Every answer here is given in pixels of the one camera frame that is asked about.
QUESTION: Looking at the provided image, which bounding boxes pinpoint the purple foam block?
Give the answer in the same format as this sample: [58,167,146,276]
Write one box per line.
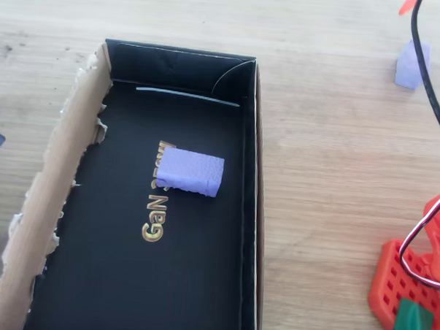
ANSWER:
[155,146,225,199]
[393,38,432,90]

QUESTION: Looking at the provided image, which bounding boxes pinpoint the black cardboard box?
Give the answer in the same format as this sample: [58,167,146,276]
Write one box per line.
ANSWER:
[0,34,276,330]

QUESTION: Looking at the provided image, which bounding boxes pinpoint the green table clamp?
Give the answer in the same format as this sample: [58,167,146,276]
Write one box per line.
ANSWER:
[393,299,436,330]

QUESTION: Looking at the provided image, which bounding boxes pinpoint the black camera cable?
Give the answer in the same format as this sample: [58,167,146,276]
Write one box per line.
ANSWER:
[405,0,440,150]

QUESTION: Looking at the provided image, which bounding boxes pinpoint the white red black servo wire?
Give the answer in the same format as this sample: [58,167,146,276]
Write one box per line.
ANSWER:
[396,187,440,292]

